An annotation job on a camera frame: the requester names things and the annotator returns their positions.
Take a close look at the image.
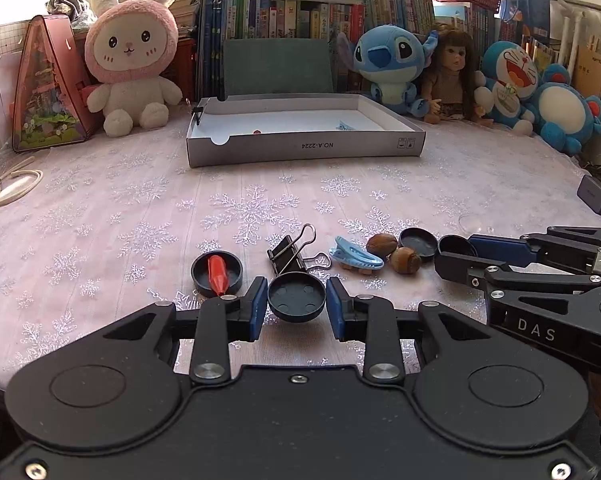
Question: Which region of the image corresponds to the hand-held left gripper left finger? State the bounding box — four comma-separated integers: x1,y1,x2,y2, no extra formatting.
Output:
98,276,270,385

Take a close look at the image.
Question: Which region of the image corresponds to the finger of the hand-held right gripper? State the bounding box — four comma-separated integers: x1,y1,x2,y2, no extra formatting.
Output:
468,226,601,273
434,251,601,306

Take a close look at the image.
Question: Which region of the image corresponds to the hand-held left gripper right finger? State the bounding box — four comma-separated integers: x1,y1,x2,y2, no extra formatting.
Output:
325,276,486,386

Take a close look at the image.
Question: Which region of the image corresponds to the black round plastic cap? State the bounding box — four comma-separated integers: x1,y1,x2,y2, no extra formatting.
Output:
399,228,439,261
191,250,244,297
268,271,328,323
438,235,478,257

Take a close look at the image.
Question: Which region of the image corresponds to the brown hazelnut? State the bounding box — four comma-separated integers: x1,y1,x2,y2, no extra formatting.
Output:
389,247,423,276
366,233,399,257

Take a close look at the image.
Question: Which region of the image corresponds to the red plastic chili piece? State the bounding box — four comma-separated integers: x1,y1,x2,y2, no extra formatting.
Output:
208,255,230,296

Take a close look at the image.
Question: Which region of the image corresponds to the grey cardboard box tray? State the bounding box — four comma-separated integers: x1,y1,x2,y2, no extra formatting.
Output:
185,92,426,169

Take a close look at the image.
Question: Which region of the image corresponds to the black power adapter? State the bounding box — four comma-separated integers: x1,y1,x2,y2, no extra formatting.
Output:
577,175,601,216

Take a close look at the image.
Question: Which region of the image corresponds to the blue mouse plush toy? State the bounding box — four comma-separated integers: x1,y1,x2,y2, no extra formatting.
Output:
528,62,601,157

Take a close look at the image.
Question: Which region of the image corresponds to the pink snowflake tablecloth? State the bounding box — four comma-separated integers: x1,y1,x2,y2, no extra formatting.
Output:
0,120,601,411

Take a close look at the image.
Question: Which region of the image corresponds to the long-haired baby doll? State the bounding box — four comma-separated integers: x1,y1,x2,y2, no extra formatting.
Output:
421,29,494,126

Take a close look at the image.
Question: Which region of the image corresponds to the brown cardboard sheet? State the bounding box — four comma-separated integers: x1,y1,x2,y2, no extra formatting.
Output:
573,45,601,98

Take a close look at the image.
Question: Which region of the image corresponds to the blue alien plush toy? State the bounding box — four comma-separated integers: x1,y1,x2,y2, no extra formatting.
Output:
338,24,439,120

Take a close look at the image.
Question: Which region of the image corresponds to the white pipe rack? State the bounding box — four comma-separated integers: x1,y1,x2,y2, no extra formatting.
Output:
555,0,601,61

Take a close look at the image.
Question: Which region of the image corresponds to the green suede notebook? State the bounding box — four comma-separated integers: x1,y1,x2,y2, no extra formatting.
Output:
222,39,335,96

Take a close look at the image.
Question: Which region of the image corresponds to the blue gift bag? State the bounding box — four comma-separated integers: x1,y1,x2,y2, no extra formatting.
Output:
495,0,551,36

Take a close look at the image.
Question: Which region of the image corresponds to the red plastic crate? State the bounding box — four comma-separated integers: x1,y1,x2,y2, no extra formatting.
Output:
173,37,198,101

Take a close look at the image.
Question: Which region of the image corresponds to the pink triangular miniature house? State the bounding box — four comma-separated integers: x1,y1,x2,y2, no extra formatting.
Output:
11,15,92,153

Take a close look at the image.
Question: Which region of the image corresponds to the row of upright books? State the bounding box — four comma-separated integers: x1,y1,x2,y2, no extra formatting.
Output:
195,0,504,98

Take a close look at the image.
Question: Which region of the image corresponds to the pink bunny plush toy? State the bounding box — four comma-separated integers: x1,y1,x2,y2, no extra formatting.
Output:
84,0,184,137

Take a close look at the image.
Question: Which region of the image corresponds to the stack of flat books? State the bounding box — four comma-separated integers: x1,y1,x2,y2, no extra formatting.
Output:
118,0,204,38

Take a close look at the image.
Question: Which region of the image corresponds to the grey crumpled cloth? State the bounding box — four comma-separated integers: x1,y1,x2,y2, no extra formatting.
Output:
45,0,94,28

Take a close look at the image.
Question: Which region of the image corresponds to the grid cutting mat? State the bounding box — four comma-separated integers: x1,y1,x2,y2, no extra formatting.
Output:
0,19,34,63

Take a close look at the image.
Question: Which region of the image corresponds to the black cable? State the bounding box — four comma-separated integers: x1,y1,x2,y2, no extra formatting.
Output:
578,157,601,186

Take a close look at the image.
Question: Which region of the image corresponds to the white cord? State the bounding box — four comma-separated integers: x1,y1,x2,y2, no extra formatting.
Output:
0,156,44,209

